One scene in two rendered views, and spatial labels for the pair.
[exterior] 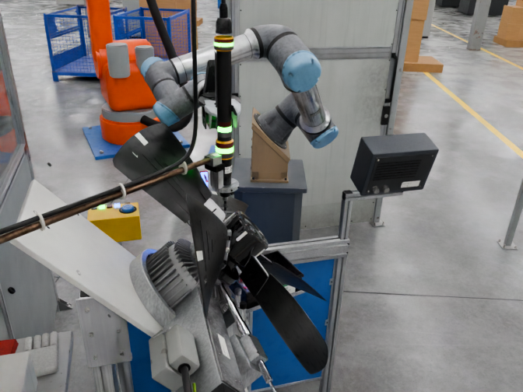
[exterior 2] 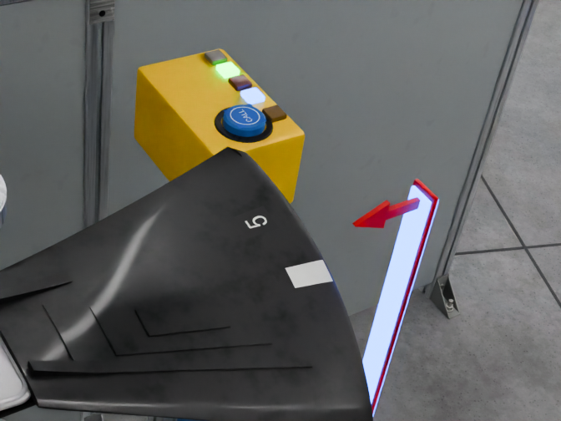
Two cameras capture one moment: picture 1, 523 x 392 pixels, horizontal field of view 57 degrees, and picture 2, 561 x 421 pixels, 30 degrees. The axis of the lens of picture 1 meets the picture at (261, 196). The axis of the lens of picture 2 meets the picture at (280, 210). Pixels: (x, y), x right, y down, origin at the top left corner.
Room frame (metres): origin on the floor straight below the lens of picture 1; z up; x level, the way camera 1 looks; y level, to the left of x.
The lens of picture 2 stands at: (1.11, -0.32, 1.66)
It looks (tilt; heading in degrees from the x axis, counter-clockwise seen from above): 41 degrees down; 67
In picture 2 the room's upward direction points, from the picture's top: 10 degrees clockwise
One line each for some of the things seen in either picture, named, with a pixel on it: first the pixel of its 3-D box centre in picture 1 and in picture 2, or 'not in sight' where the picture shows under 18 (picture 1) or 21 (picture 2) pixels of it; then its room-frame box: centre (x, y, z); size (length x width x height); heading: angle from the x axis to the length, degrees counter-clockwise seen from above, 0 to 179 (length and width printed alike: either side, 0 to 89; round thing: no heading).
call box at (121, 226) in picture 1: (115, 224); (214, 140); (1.37, 0.48, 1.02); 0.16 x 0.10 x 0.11; 106
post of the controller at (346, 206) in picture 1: (345, 215); not in sight; (1.60, -0.32, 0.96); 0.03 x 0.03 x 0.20; 16
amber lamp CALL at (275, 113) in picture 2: not in sight; (274, 114); (1.42, 0.44, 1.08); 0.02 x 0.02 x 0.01; 16
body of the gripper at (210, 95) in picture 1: (215, 106); not in sight; (1.21, 0.13, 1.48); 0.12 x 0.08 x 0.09; 16
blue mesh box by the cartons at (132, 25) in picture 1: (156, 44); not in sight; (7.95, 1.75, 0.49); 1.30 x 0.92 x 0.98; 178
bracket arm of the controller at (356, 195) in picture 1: (373, 193); not in sight; (1.63, -0.42, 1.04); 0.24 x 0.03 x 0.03; 106
